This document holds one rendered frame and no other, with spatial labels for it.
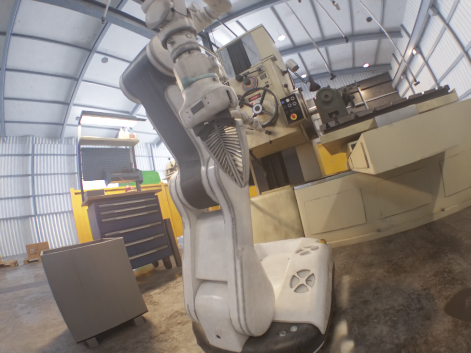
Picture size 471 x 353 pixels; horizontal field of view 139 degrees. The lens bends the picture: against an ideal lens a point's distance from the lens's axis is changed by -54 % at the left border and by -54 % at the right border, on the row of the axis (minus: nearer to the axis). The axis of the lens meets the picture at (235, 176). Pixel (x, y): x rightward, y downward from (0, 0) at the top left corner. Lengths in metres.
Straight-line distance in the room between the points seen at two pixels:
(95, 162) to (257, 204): 2.03
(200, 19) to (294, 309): 1.21
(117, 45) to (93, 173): 8.30
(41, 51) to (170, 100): 10.18
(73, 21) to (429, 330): 10.41
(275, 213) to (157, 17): 1.70
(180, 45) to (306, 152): 2.10
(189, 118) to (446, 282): 1.16
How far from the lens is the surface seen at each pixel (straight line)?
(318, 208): 1.71
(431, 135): 0.57
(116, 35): 10.03
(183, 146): 0.59
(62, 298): 1.18
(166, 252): 2.32
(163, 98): 0.57
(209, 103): 0.31
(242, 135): 0.32
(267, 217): 1.86
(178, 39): 0.38
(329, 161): 4.05
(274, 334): 0.65
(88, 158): 2.67
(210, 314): 0.60
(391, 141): 0.52
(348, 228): 1.75
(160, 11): 0.41
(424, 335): 0.86
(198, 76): 0.33
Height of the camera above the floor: 0.64
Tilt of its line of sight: 6 degrees up
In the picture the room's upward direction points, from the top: 14 degrees counter-clockwise
